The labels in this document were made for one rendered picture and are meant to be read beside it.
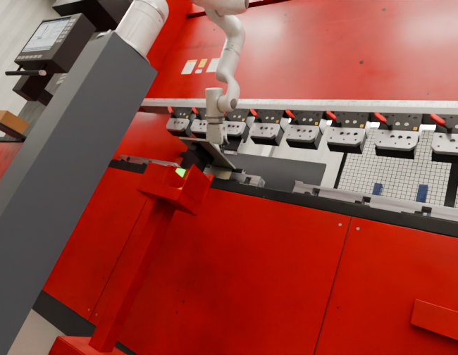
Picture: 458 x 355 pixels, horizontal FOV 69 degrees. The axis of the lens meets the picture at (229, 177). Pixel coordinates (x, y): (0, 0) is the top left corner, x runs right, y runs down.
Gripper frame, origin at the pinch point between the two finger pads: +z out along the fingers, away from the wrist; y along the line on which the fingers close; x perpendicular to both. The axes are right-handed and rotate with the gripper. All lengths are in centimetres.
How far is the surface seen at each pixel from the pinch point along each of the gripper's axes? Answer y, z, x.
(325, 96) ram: -43, -26, -30
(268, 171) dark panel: 3, 23, -59
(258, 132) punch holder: -15.1, -9.7, -15.4
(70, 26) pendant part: 101, -69, 8
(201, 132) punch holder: 21.9, -7.6, -14.3
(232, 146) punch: -0.8, -1.4, -12.9
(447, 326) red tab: -103, 30, 35
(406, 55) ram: -73, -43, -45
